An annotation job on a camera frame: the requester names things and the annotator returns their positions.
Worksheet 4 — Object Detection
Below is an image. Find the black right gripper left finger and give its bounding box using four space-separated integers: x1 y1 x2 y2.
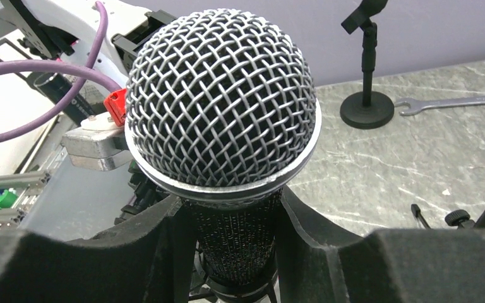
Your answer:
0 197 196 302

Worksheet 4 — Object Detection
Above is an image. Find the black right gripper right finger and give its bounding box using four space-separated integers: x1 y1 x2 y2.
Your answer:
276 189 485 302

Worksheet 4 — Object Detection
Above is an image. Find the black tripod stand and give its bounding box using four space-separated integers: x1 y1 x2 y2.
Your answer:
188 249 280 302
410 175 485 230

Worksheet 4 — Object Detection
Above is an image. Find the black round base mic stand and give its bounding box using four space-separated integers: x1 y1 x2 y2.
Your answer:
340 0 395 129

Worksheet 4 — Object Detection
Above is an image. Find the black microphone silver grille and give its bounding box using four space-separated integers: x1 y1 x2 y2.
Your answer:
125 8 321 285

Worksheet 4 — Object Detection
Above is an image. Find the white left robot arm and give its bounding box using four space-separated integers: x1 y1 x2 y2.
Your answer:
1 1 176 87

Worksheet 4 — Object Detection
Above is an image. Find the silver open-end wrench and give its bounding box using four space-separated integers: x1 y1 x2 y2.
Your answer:
395 96 485 116

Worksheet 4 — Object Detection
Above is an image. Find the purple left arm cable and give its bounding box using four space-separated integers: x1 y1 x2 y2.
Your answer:
0 1 122 147

